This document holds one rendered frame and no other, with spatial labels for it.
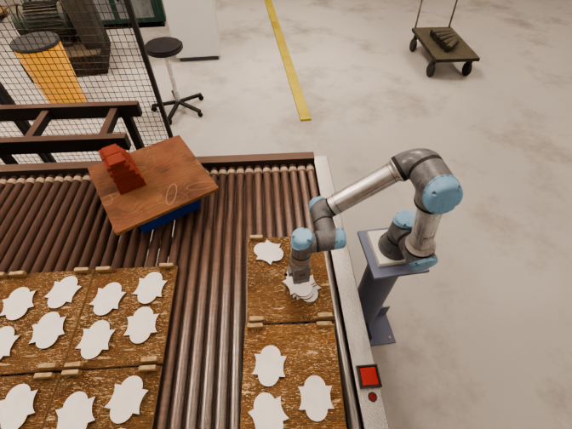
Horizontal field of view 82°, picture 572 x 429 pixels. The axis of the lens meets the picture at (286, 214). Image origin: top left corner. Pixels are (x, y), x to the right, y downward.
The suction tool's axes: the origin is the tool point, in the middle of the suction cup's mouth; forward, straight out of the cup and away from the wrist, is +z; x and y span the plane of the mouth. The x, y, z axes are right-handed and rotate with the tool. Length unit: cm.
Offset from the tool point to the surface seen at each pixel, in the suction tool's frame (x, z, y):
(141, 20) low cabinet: -125, 86, -528
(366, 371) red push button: 16.7, 5.7, 38.1
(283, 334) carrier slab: -10.4, 5.0, 19.1
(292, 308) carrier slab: -4.7, 5.0, 9.7
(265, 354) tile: -18.1, 4.0, 25.5
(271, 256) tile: -8.6, 4.0, -15.5
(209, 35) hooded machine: -24, 65, -402
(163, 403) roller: -55, 7, 34
